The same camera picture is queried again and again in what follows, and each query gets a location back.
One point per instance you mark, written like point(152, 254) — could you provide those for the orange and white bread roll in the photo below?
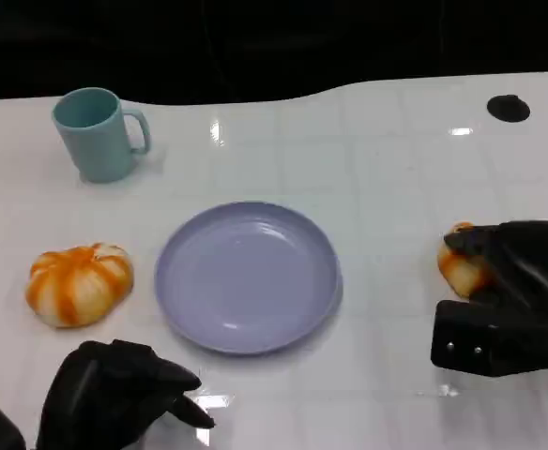
point(79, 286)
point(461, 274)

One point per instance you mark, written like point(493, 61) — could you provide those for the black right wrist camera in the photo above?
point(490, 342)

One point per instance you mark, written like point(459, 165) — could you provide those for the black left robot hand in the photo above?
point(110, 394)

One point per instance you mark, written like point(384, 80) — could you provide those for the lilac plate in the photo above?
point(248, 276)

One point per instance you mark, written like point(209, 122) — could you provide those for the black table grommet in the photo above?
point(508, 109)

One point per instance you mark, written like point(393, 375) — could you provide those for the pale green mug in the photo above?
point(98, 140)

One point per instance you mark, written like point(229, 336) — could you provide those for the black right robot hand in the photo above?
point(532, 262)

